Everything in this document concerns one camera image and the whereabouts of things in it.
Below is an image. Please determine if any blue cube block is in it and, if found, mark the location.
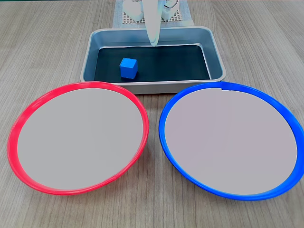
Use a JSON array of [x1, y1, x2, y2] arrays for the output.
[[119, 57, 138, 79]]

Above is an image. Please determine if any blue rimmed round dish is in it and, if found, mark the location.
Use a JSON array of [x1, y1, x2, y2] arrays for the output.
[[158, 81, 304, 201]]

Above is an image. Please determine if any silver metal tray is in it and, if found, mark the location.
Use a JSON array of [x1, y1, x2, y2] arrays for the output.
[[80, 26, 227, 95]]

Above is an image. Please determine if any red black arm cable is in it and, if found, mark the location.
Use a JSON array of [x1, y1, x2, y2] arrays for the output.
[[163, 0, 179, 10]]

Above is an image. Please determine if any white perforated base mat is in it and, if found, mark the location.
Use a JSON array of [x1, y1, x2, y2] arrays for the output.
[[122, 8, 184, 25]]

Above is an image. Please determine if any black tray liner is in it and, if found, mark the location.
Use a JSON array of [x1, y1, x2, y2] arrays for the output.
[[94, 44, 211, 83]]

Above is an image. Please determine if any red rimmed round dish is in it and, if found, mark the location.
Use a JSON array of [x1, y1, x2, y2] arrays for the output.
[[7, 81, 150, 196]]

